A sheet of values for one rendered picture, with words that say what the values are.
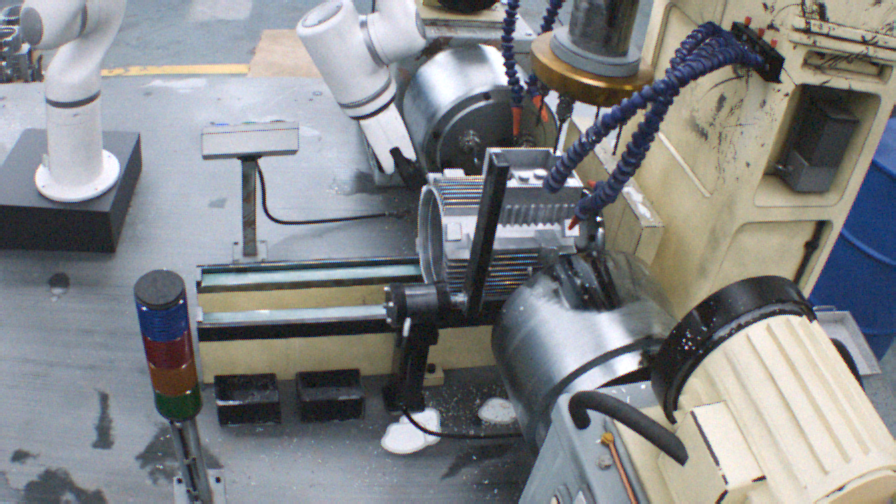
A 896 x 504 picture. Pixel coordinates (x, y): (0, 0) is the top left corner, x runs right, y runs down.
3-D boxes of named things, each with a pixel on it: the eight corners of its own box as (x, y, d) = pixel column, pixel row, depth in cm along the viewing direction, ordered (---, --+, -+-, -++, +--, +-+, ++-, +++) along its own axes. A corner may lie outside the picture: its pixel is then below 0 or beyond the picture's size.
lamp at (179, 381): (196, 357, 90) (193, 331, 87) (198, 396, 85) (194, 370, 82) (150, 359, 88) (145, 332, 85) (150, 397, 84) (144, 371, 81)
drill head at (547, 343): (610, 331, 127) (654, 205, 111) (706, 533, 97) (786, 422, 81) (460, 345, 120) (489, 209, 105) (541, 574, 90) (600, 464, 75)
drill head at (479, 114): (495, 115, 176) (514, 15, 160) (551, 216, 149) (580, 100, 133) (382, 115, 169) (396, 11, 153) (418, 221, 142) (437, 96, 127)
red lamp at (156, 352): (193, 331, 87) (189, 302, 84) (194, 370, 82) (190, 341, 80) (145, 332, 85) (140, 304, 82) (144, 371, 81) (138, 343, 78)
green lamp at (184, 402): (200, 382, 92) (196, 357, 90) (202, 420, 88) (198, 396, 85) (155, 383, 91) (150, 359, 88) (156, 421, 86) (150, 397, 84)
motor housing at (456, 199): (525, 243, 141) (547, 151, 129) (559, 320, 127) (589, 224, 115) (411, 248, 135) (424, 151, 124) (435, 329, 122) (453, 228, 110)
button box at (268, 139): (296, 155, 137) (295, 125, 137) (299, 150, 131) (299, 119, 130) (202, 160, 133) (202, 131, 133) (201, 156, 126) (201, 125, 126)
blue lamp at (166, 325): (189, 302, 84) (186, 271, 81) (190, 341, 80) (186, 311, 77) (140, 304, 82) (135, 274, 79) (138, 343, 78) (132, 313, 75)
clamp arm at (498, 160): (476, 302, 116) (509, 150, 100) (482, 317, 114) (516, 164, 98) (453, 304, 115) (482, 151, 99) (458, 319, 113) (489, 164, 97)
